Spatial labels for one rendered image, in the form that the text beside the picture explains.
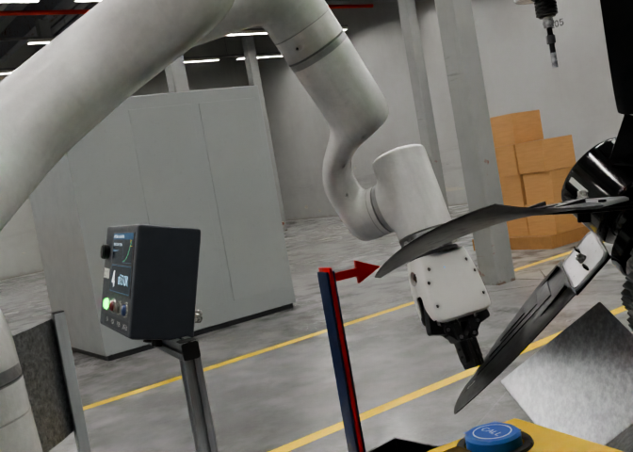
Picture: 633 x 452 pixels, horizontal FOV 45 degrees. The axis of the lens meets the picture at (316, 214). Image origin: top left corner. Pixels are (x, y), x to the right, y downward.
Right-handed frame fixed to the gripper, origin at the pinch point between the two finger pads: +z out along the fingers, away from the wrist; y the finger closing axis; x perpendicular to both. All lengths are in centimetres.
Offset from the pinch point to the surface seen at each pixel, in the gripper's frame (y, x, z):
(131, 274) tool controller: -37, 31, -29
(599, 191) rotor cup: 8.5, -26.0, -13.9
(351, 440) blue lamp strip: -31.0, -20.5, 3.7
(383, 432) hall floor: 108, 251, 29
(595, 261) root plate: 8.3, -21.2, -6.2
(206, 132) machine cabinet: 182, 554, -255
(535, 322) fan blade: 2.4, -13.2, -1.4
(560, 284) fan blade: 6.5, -15.7, -4.9
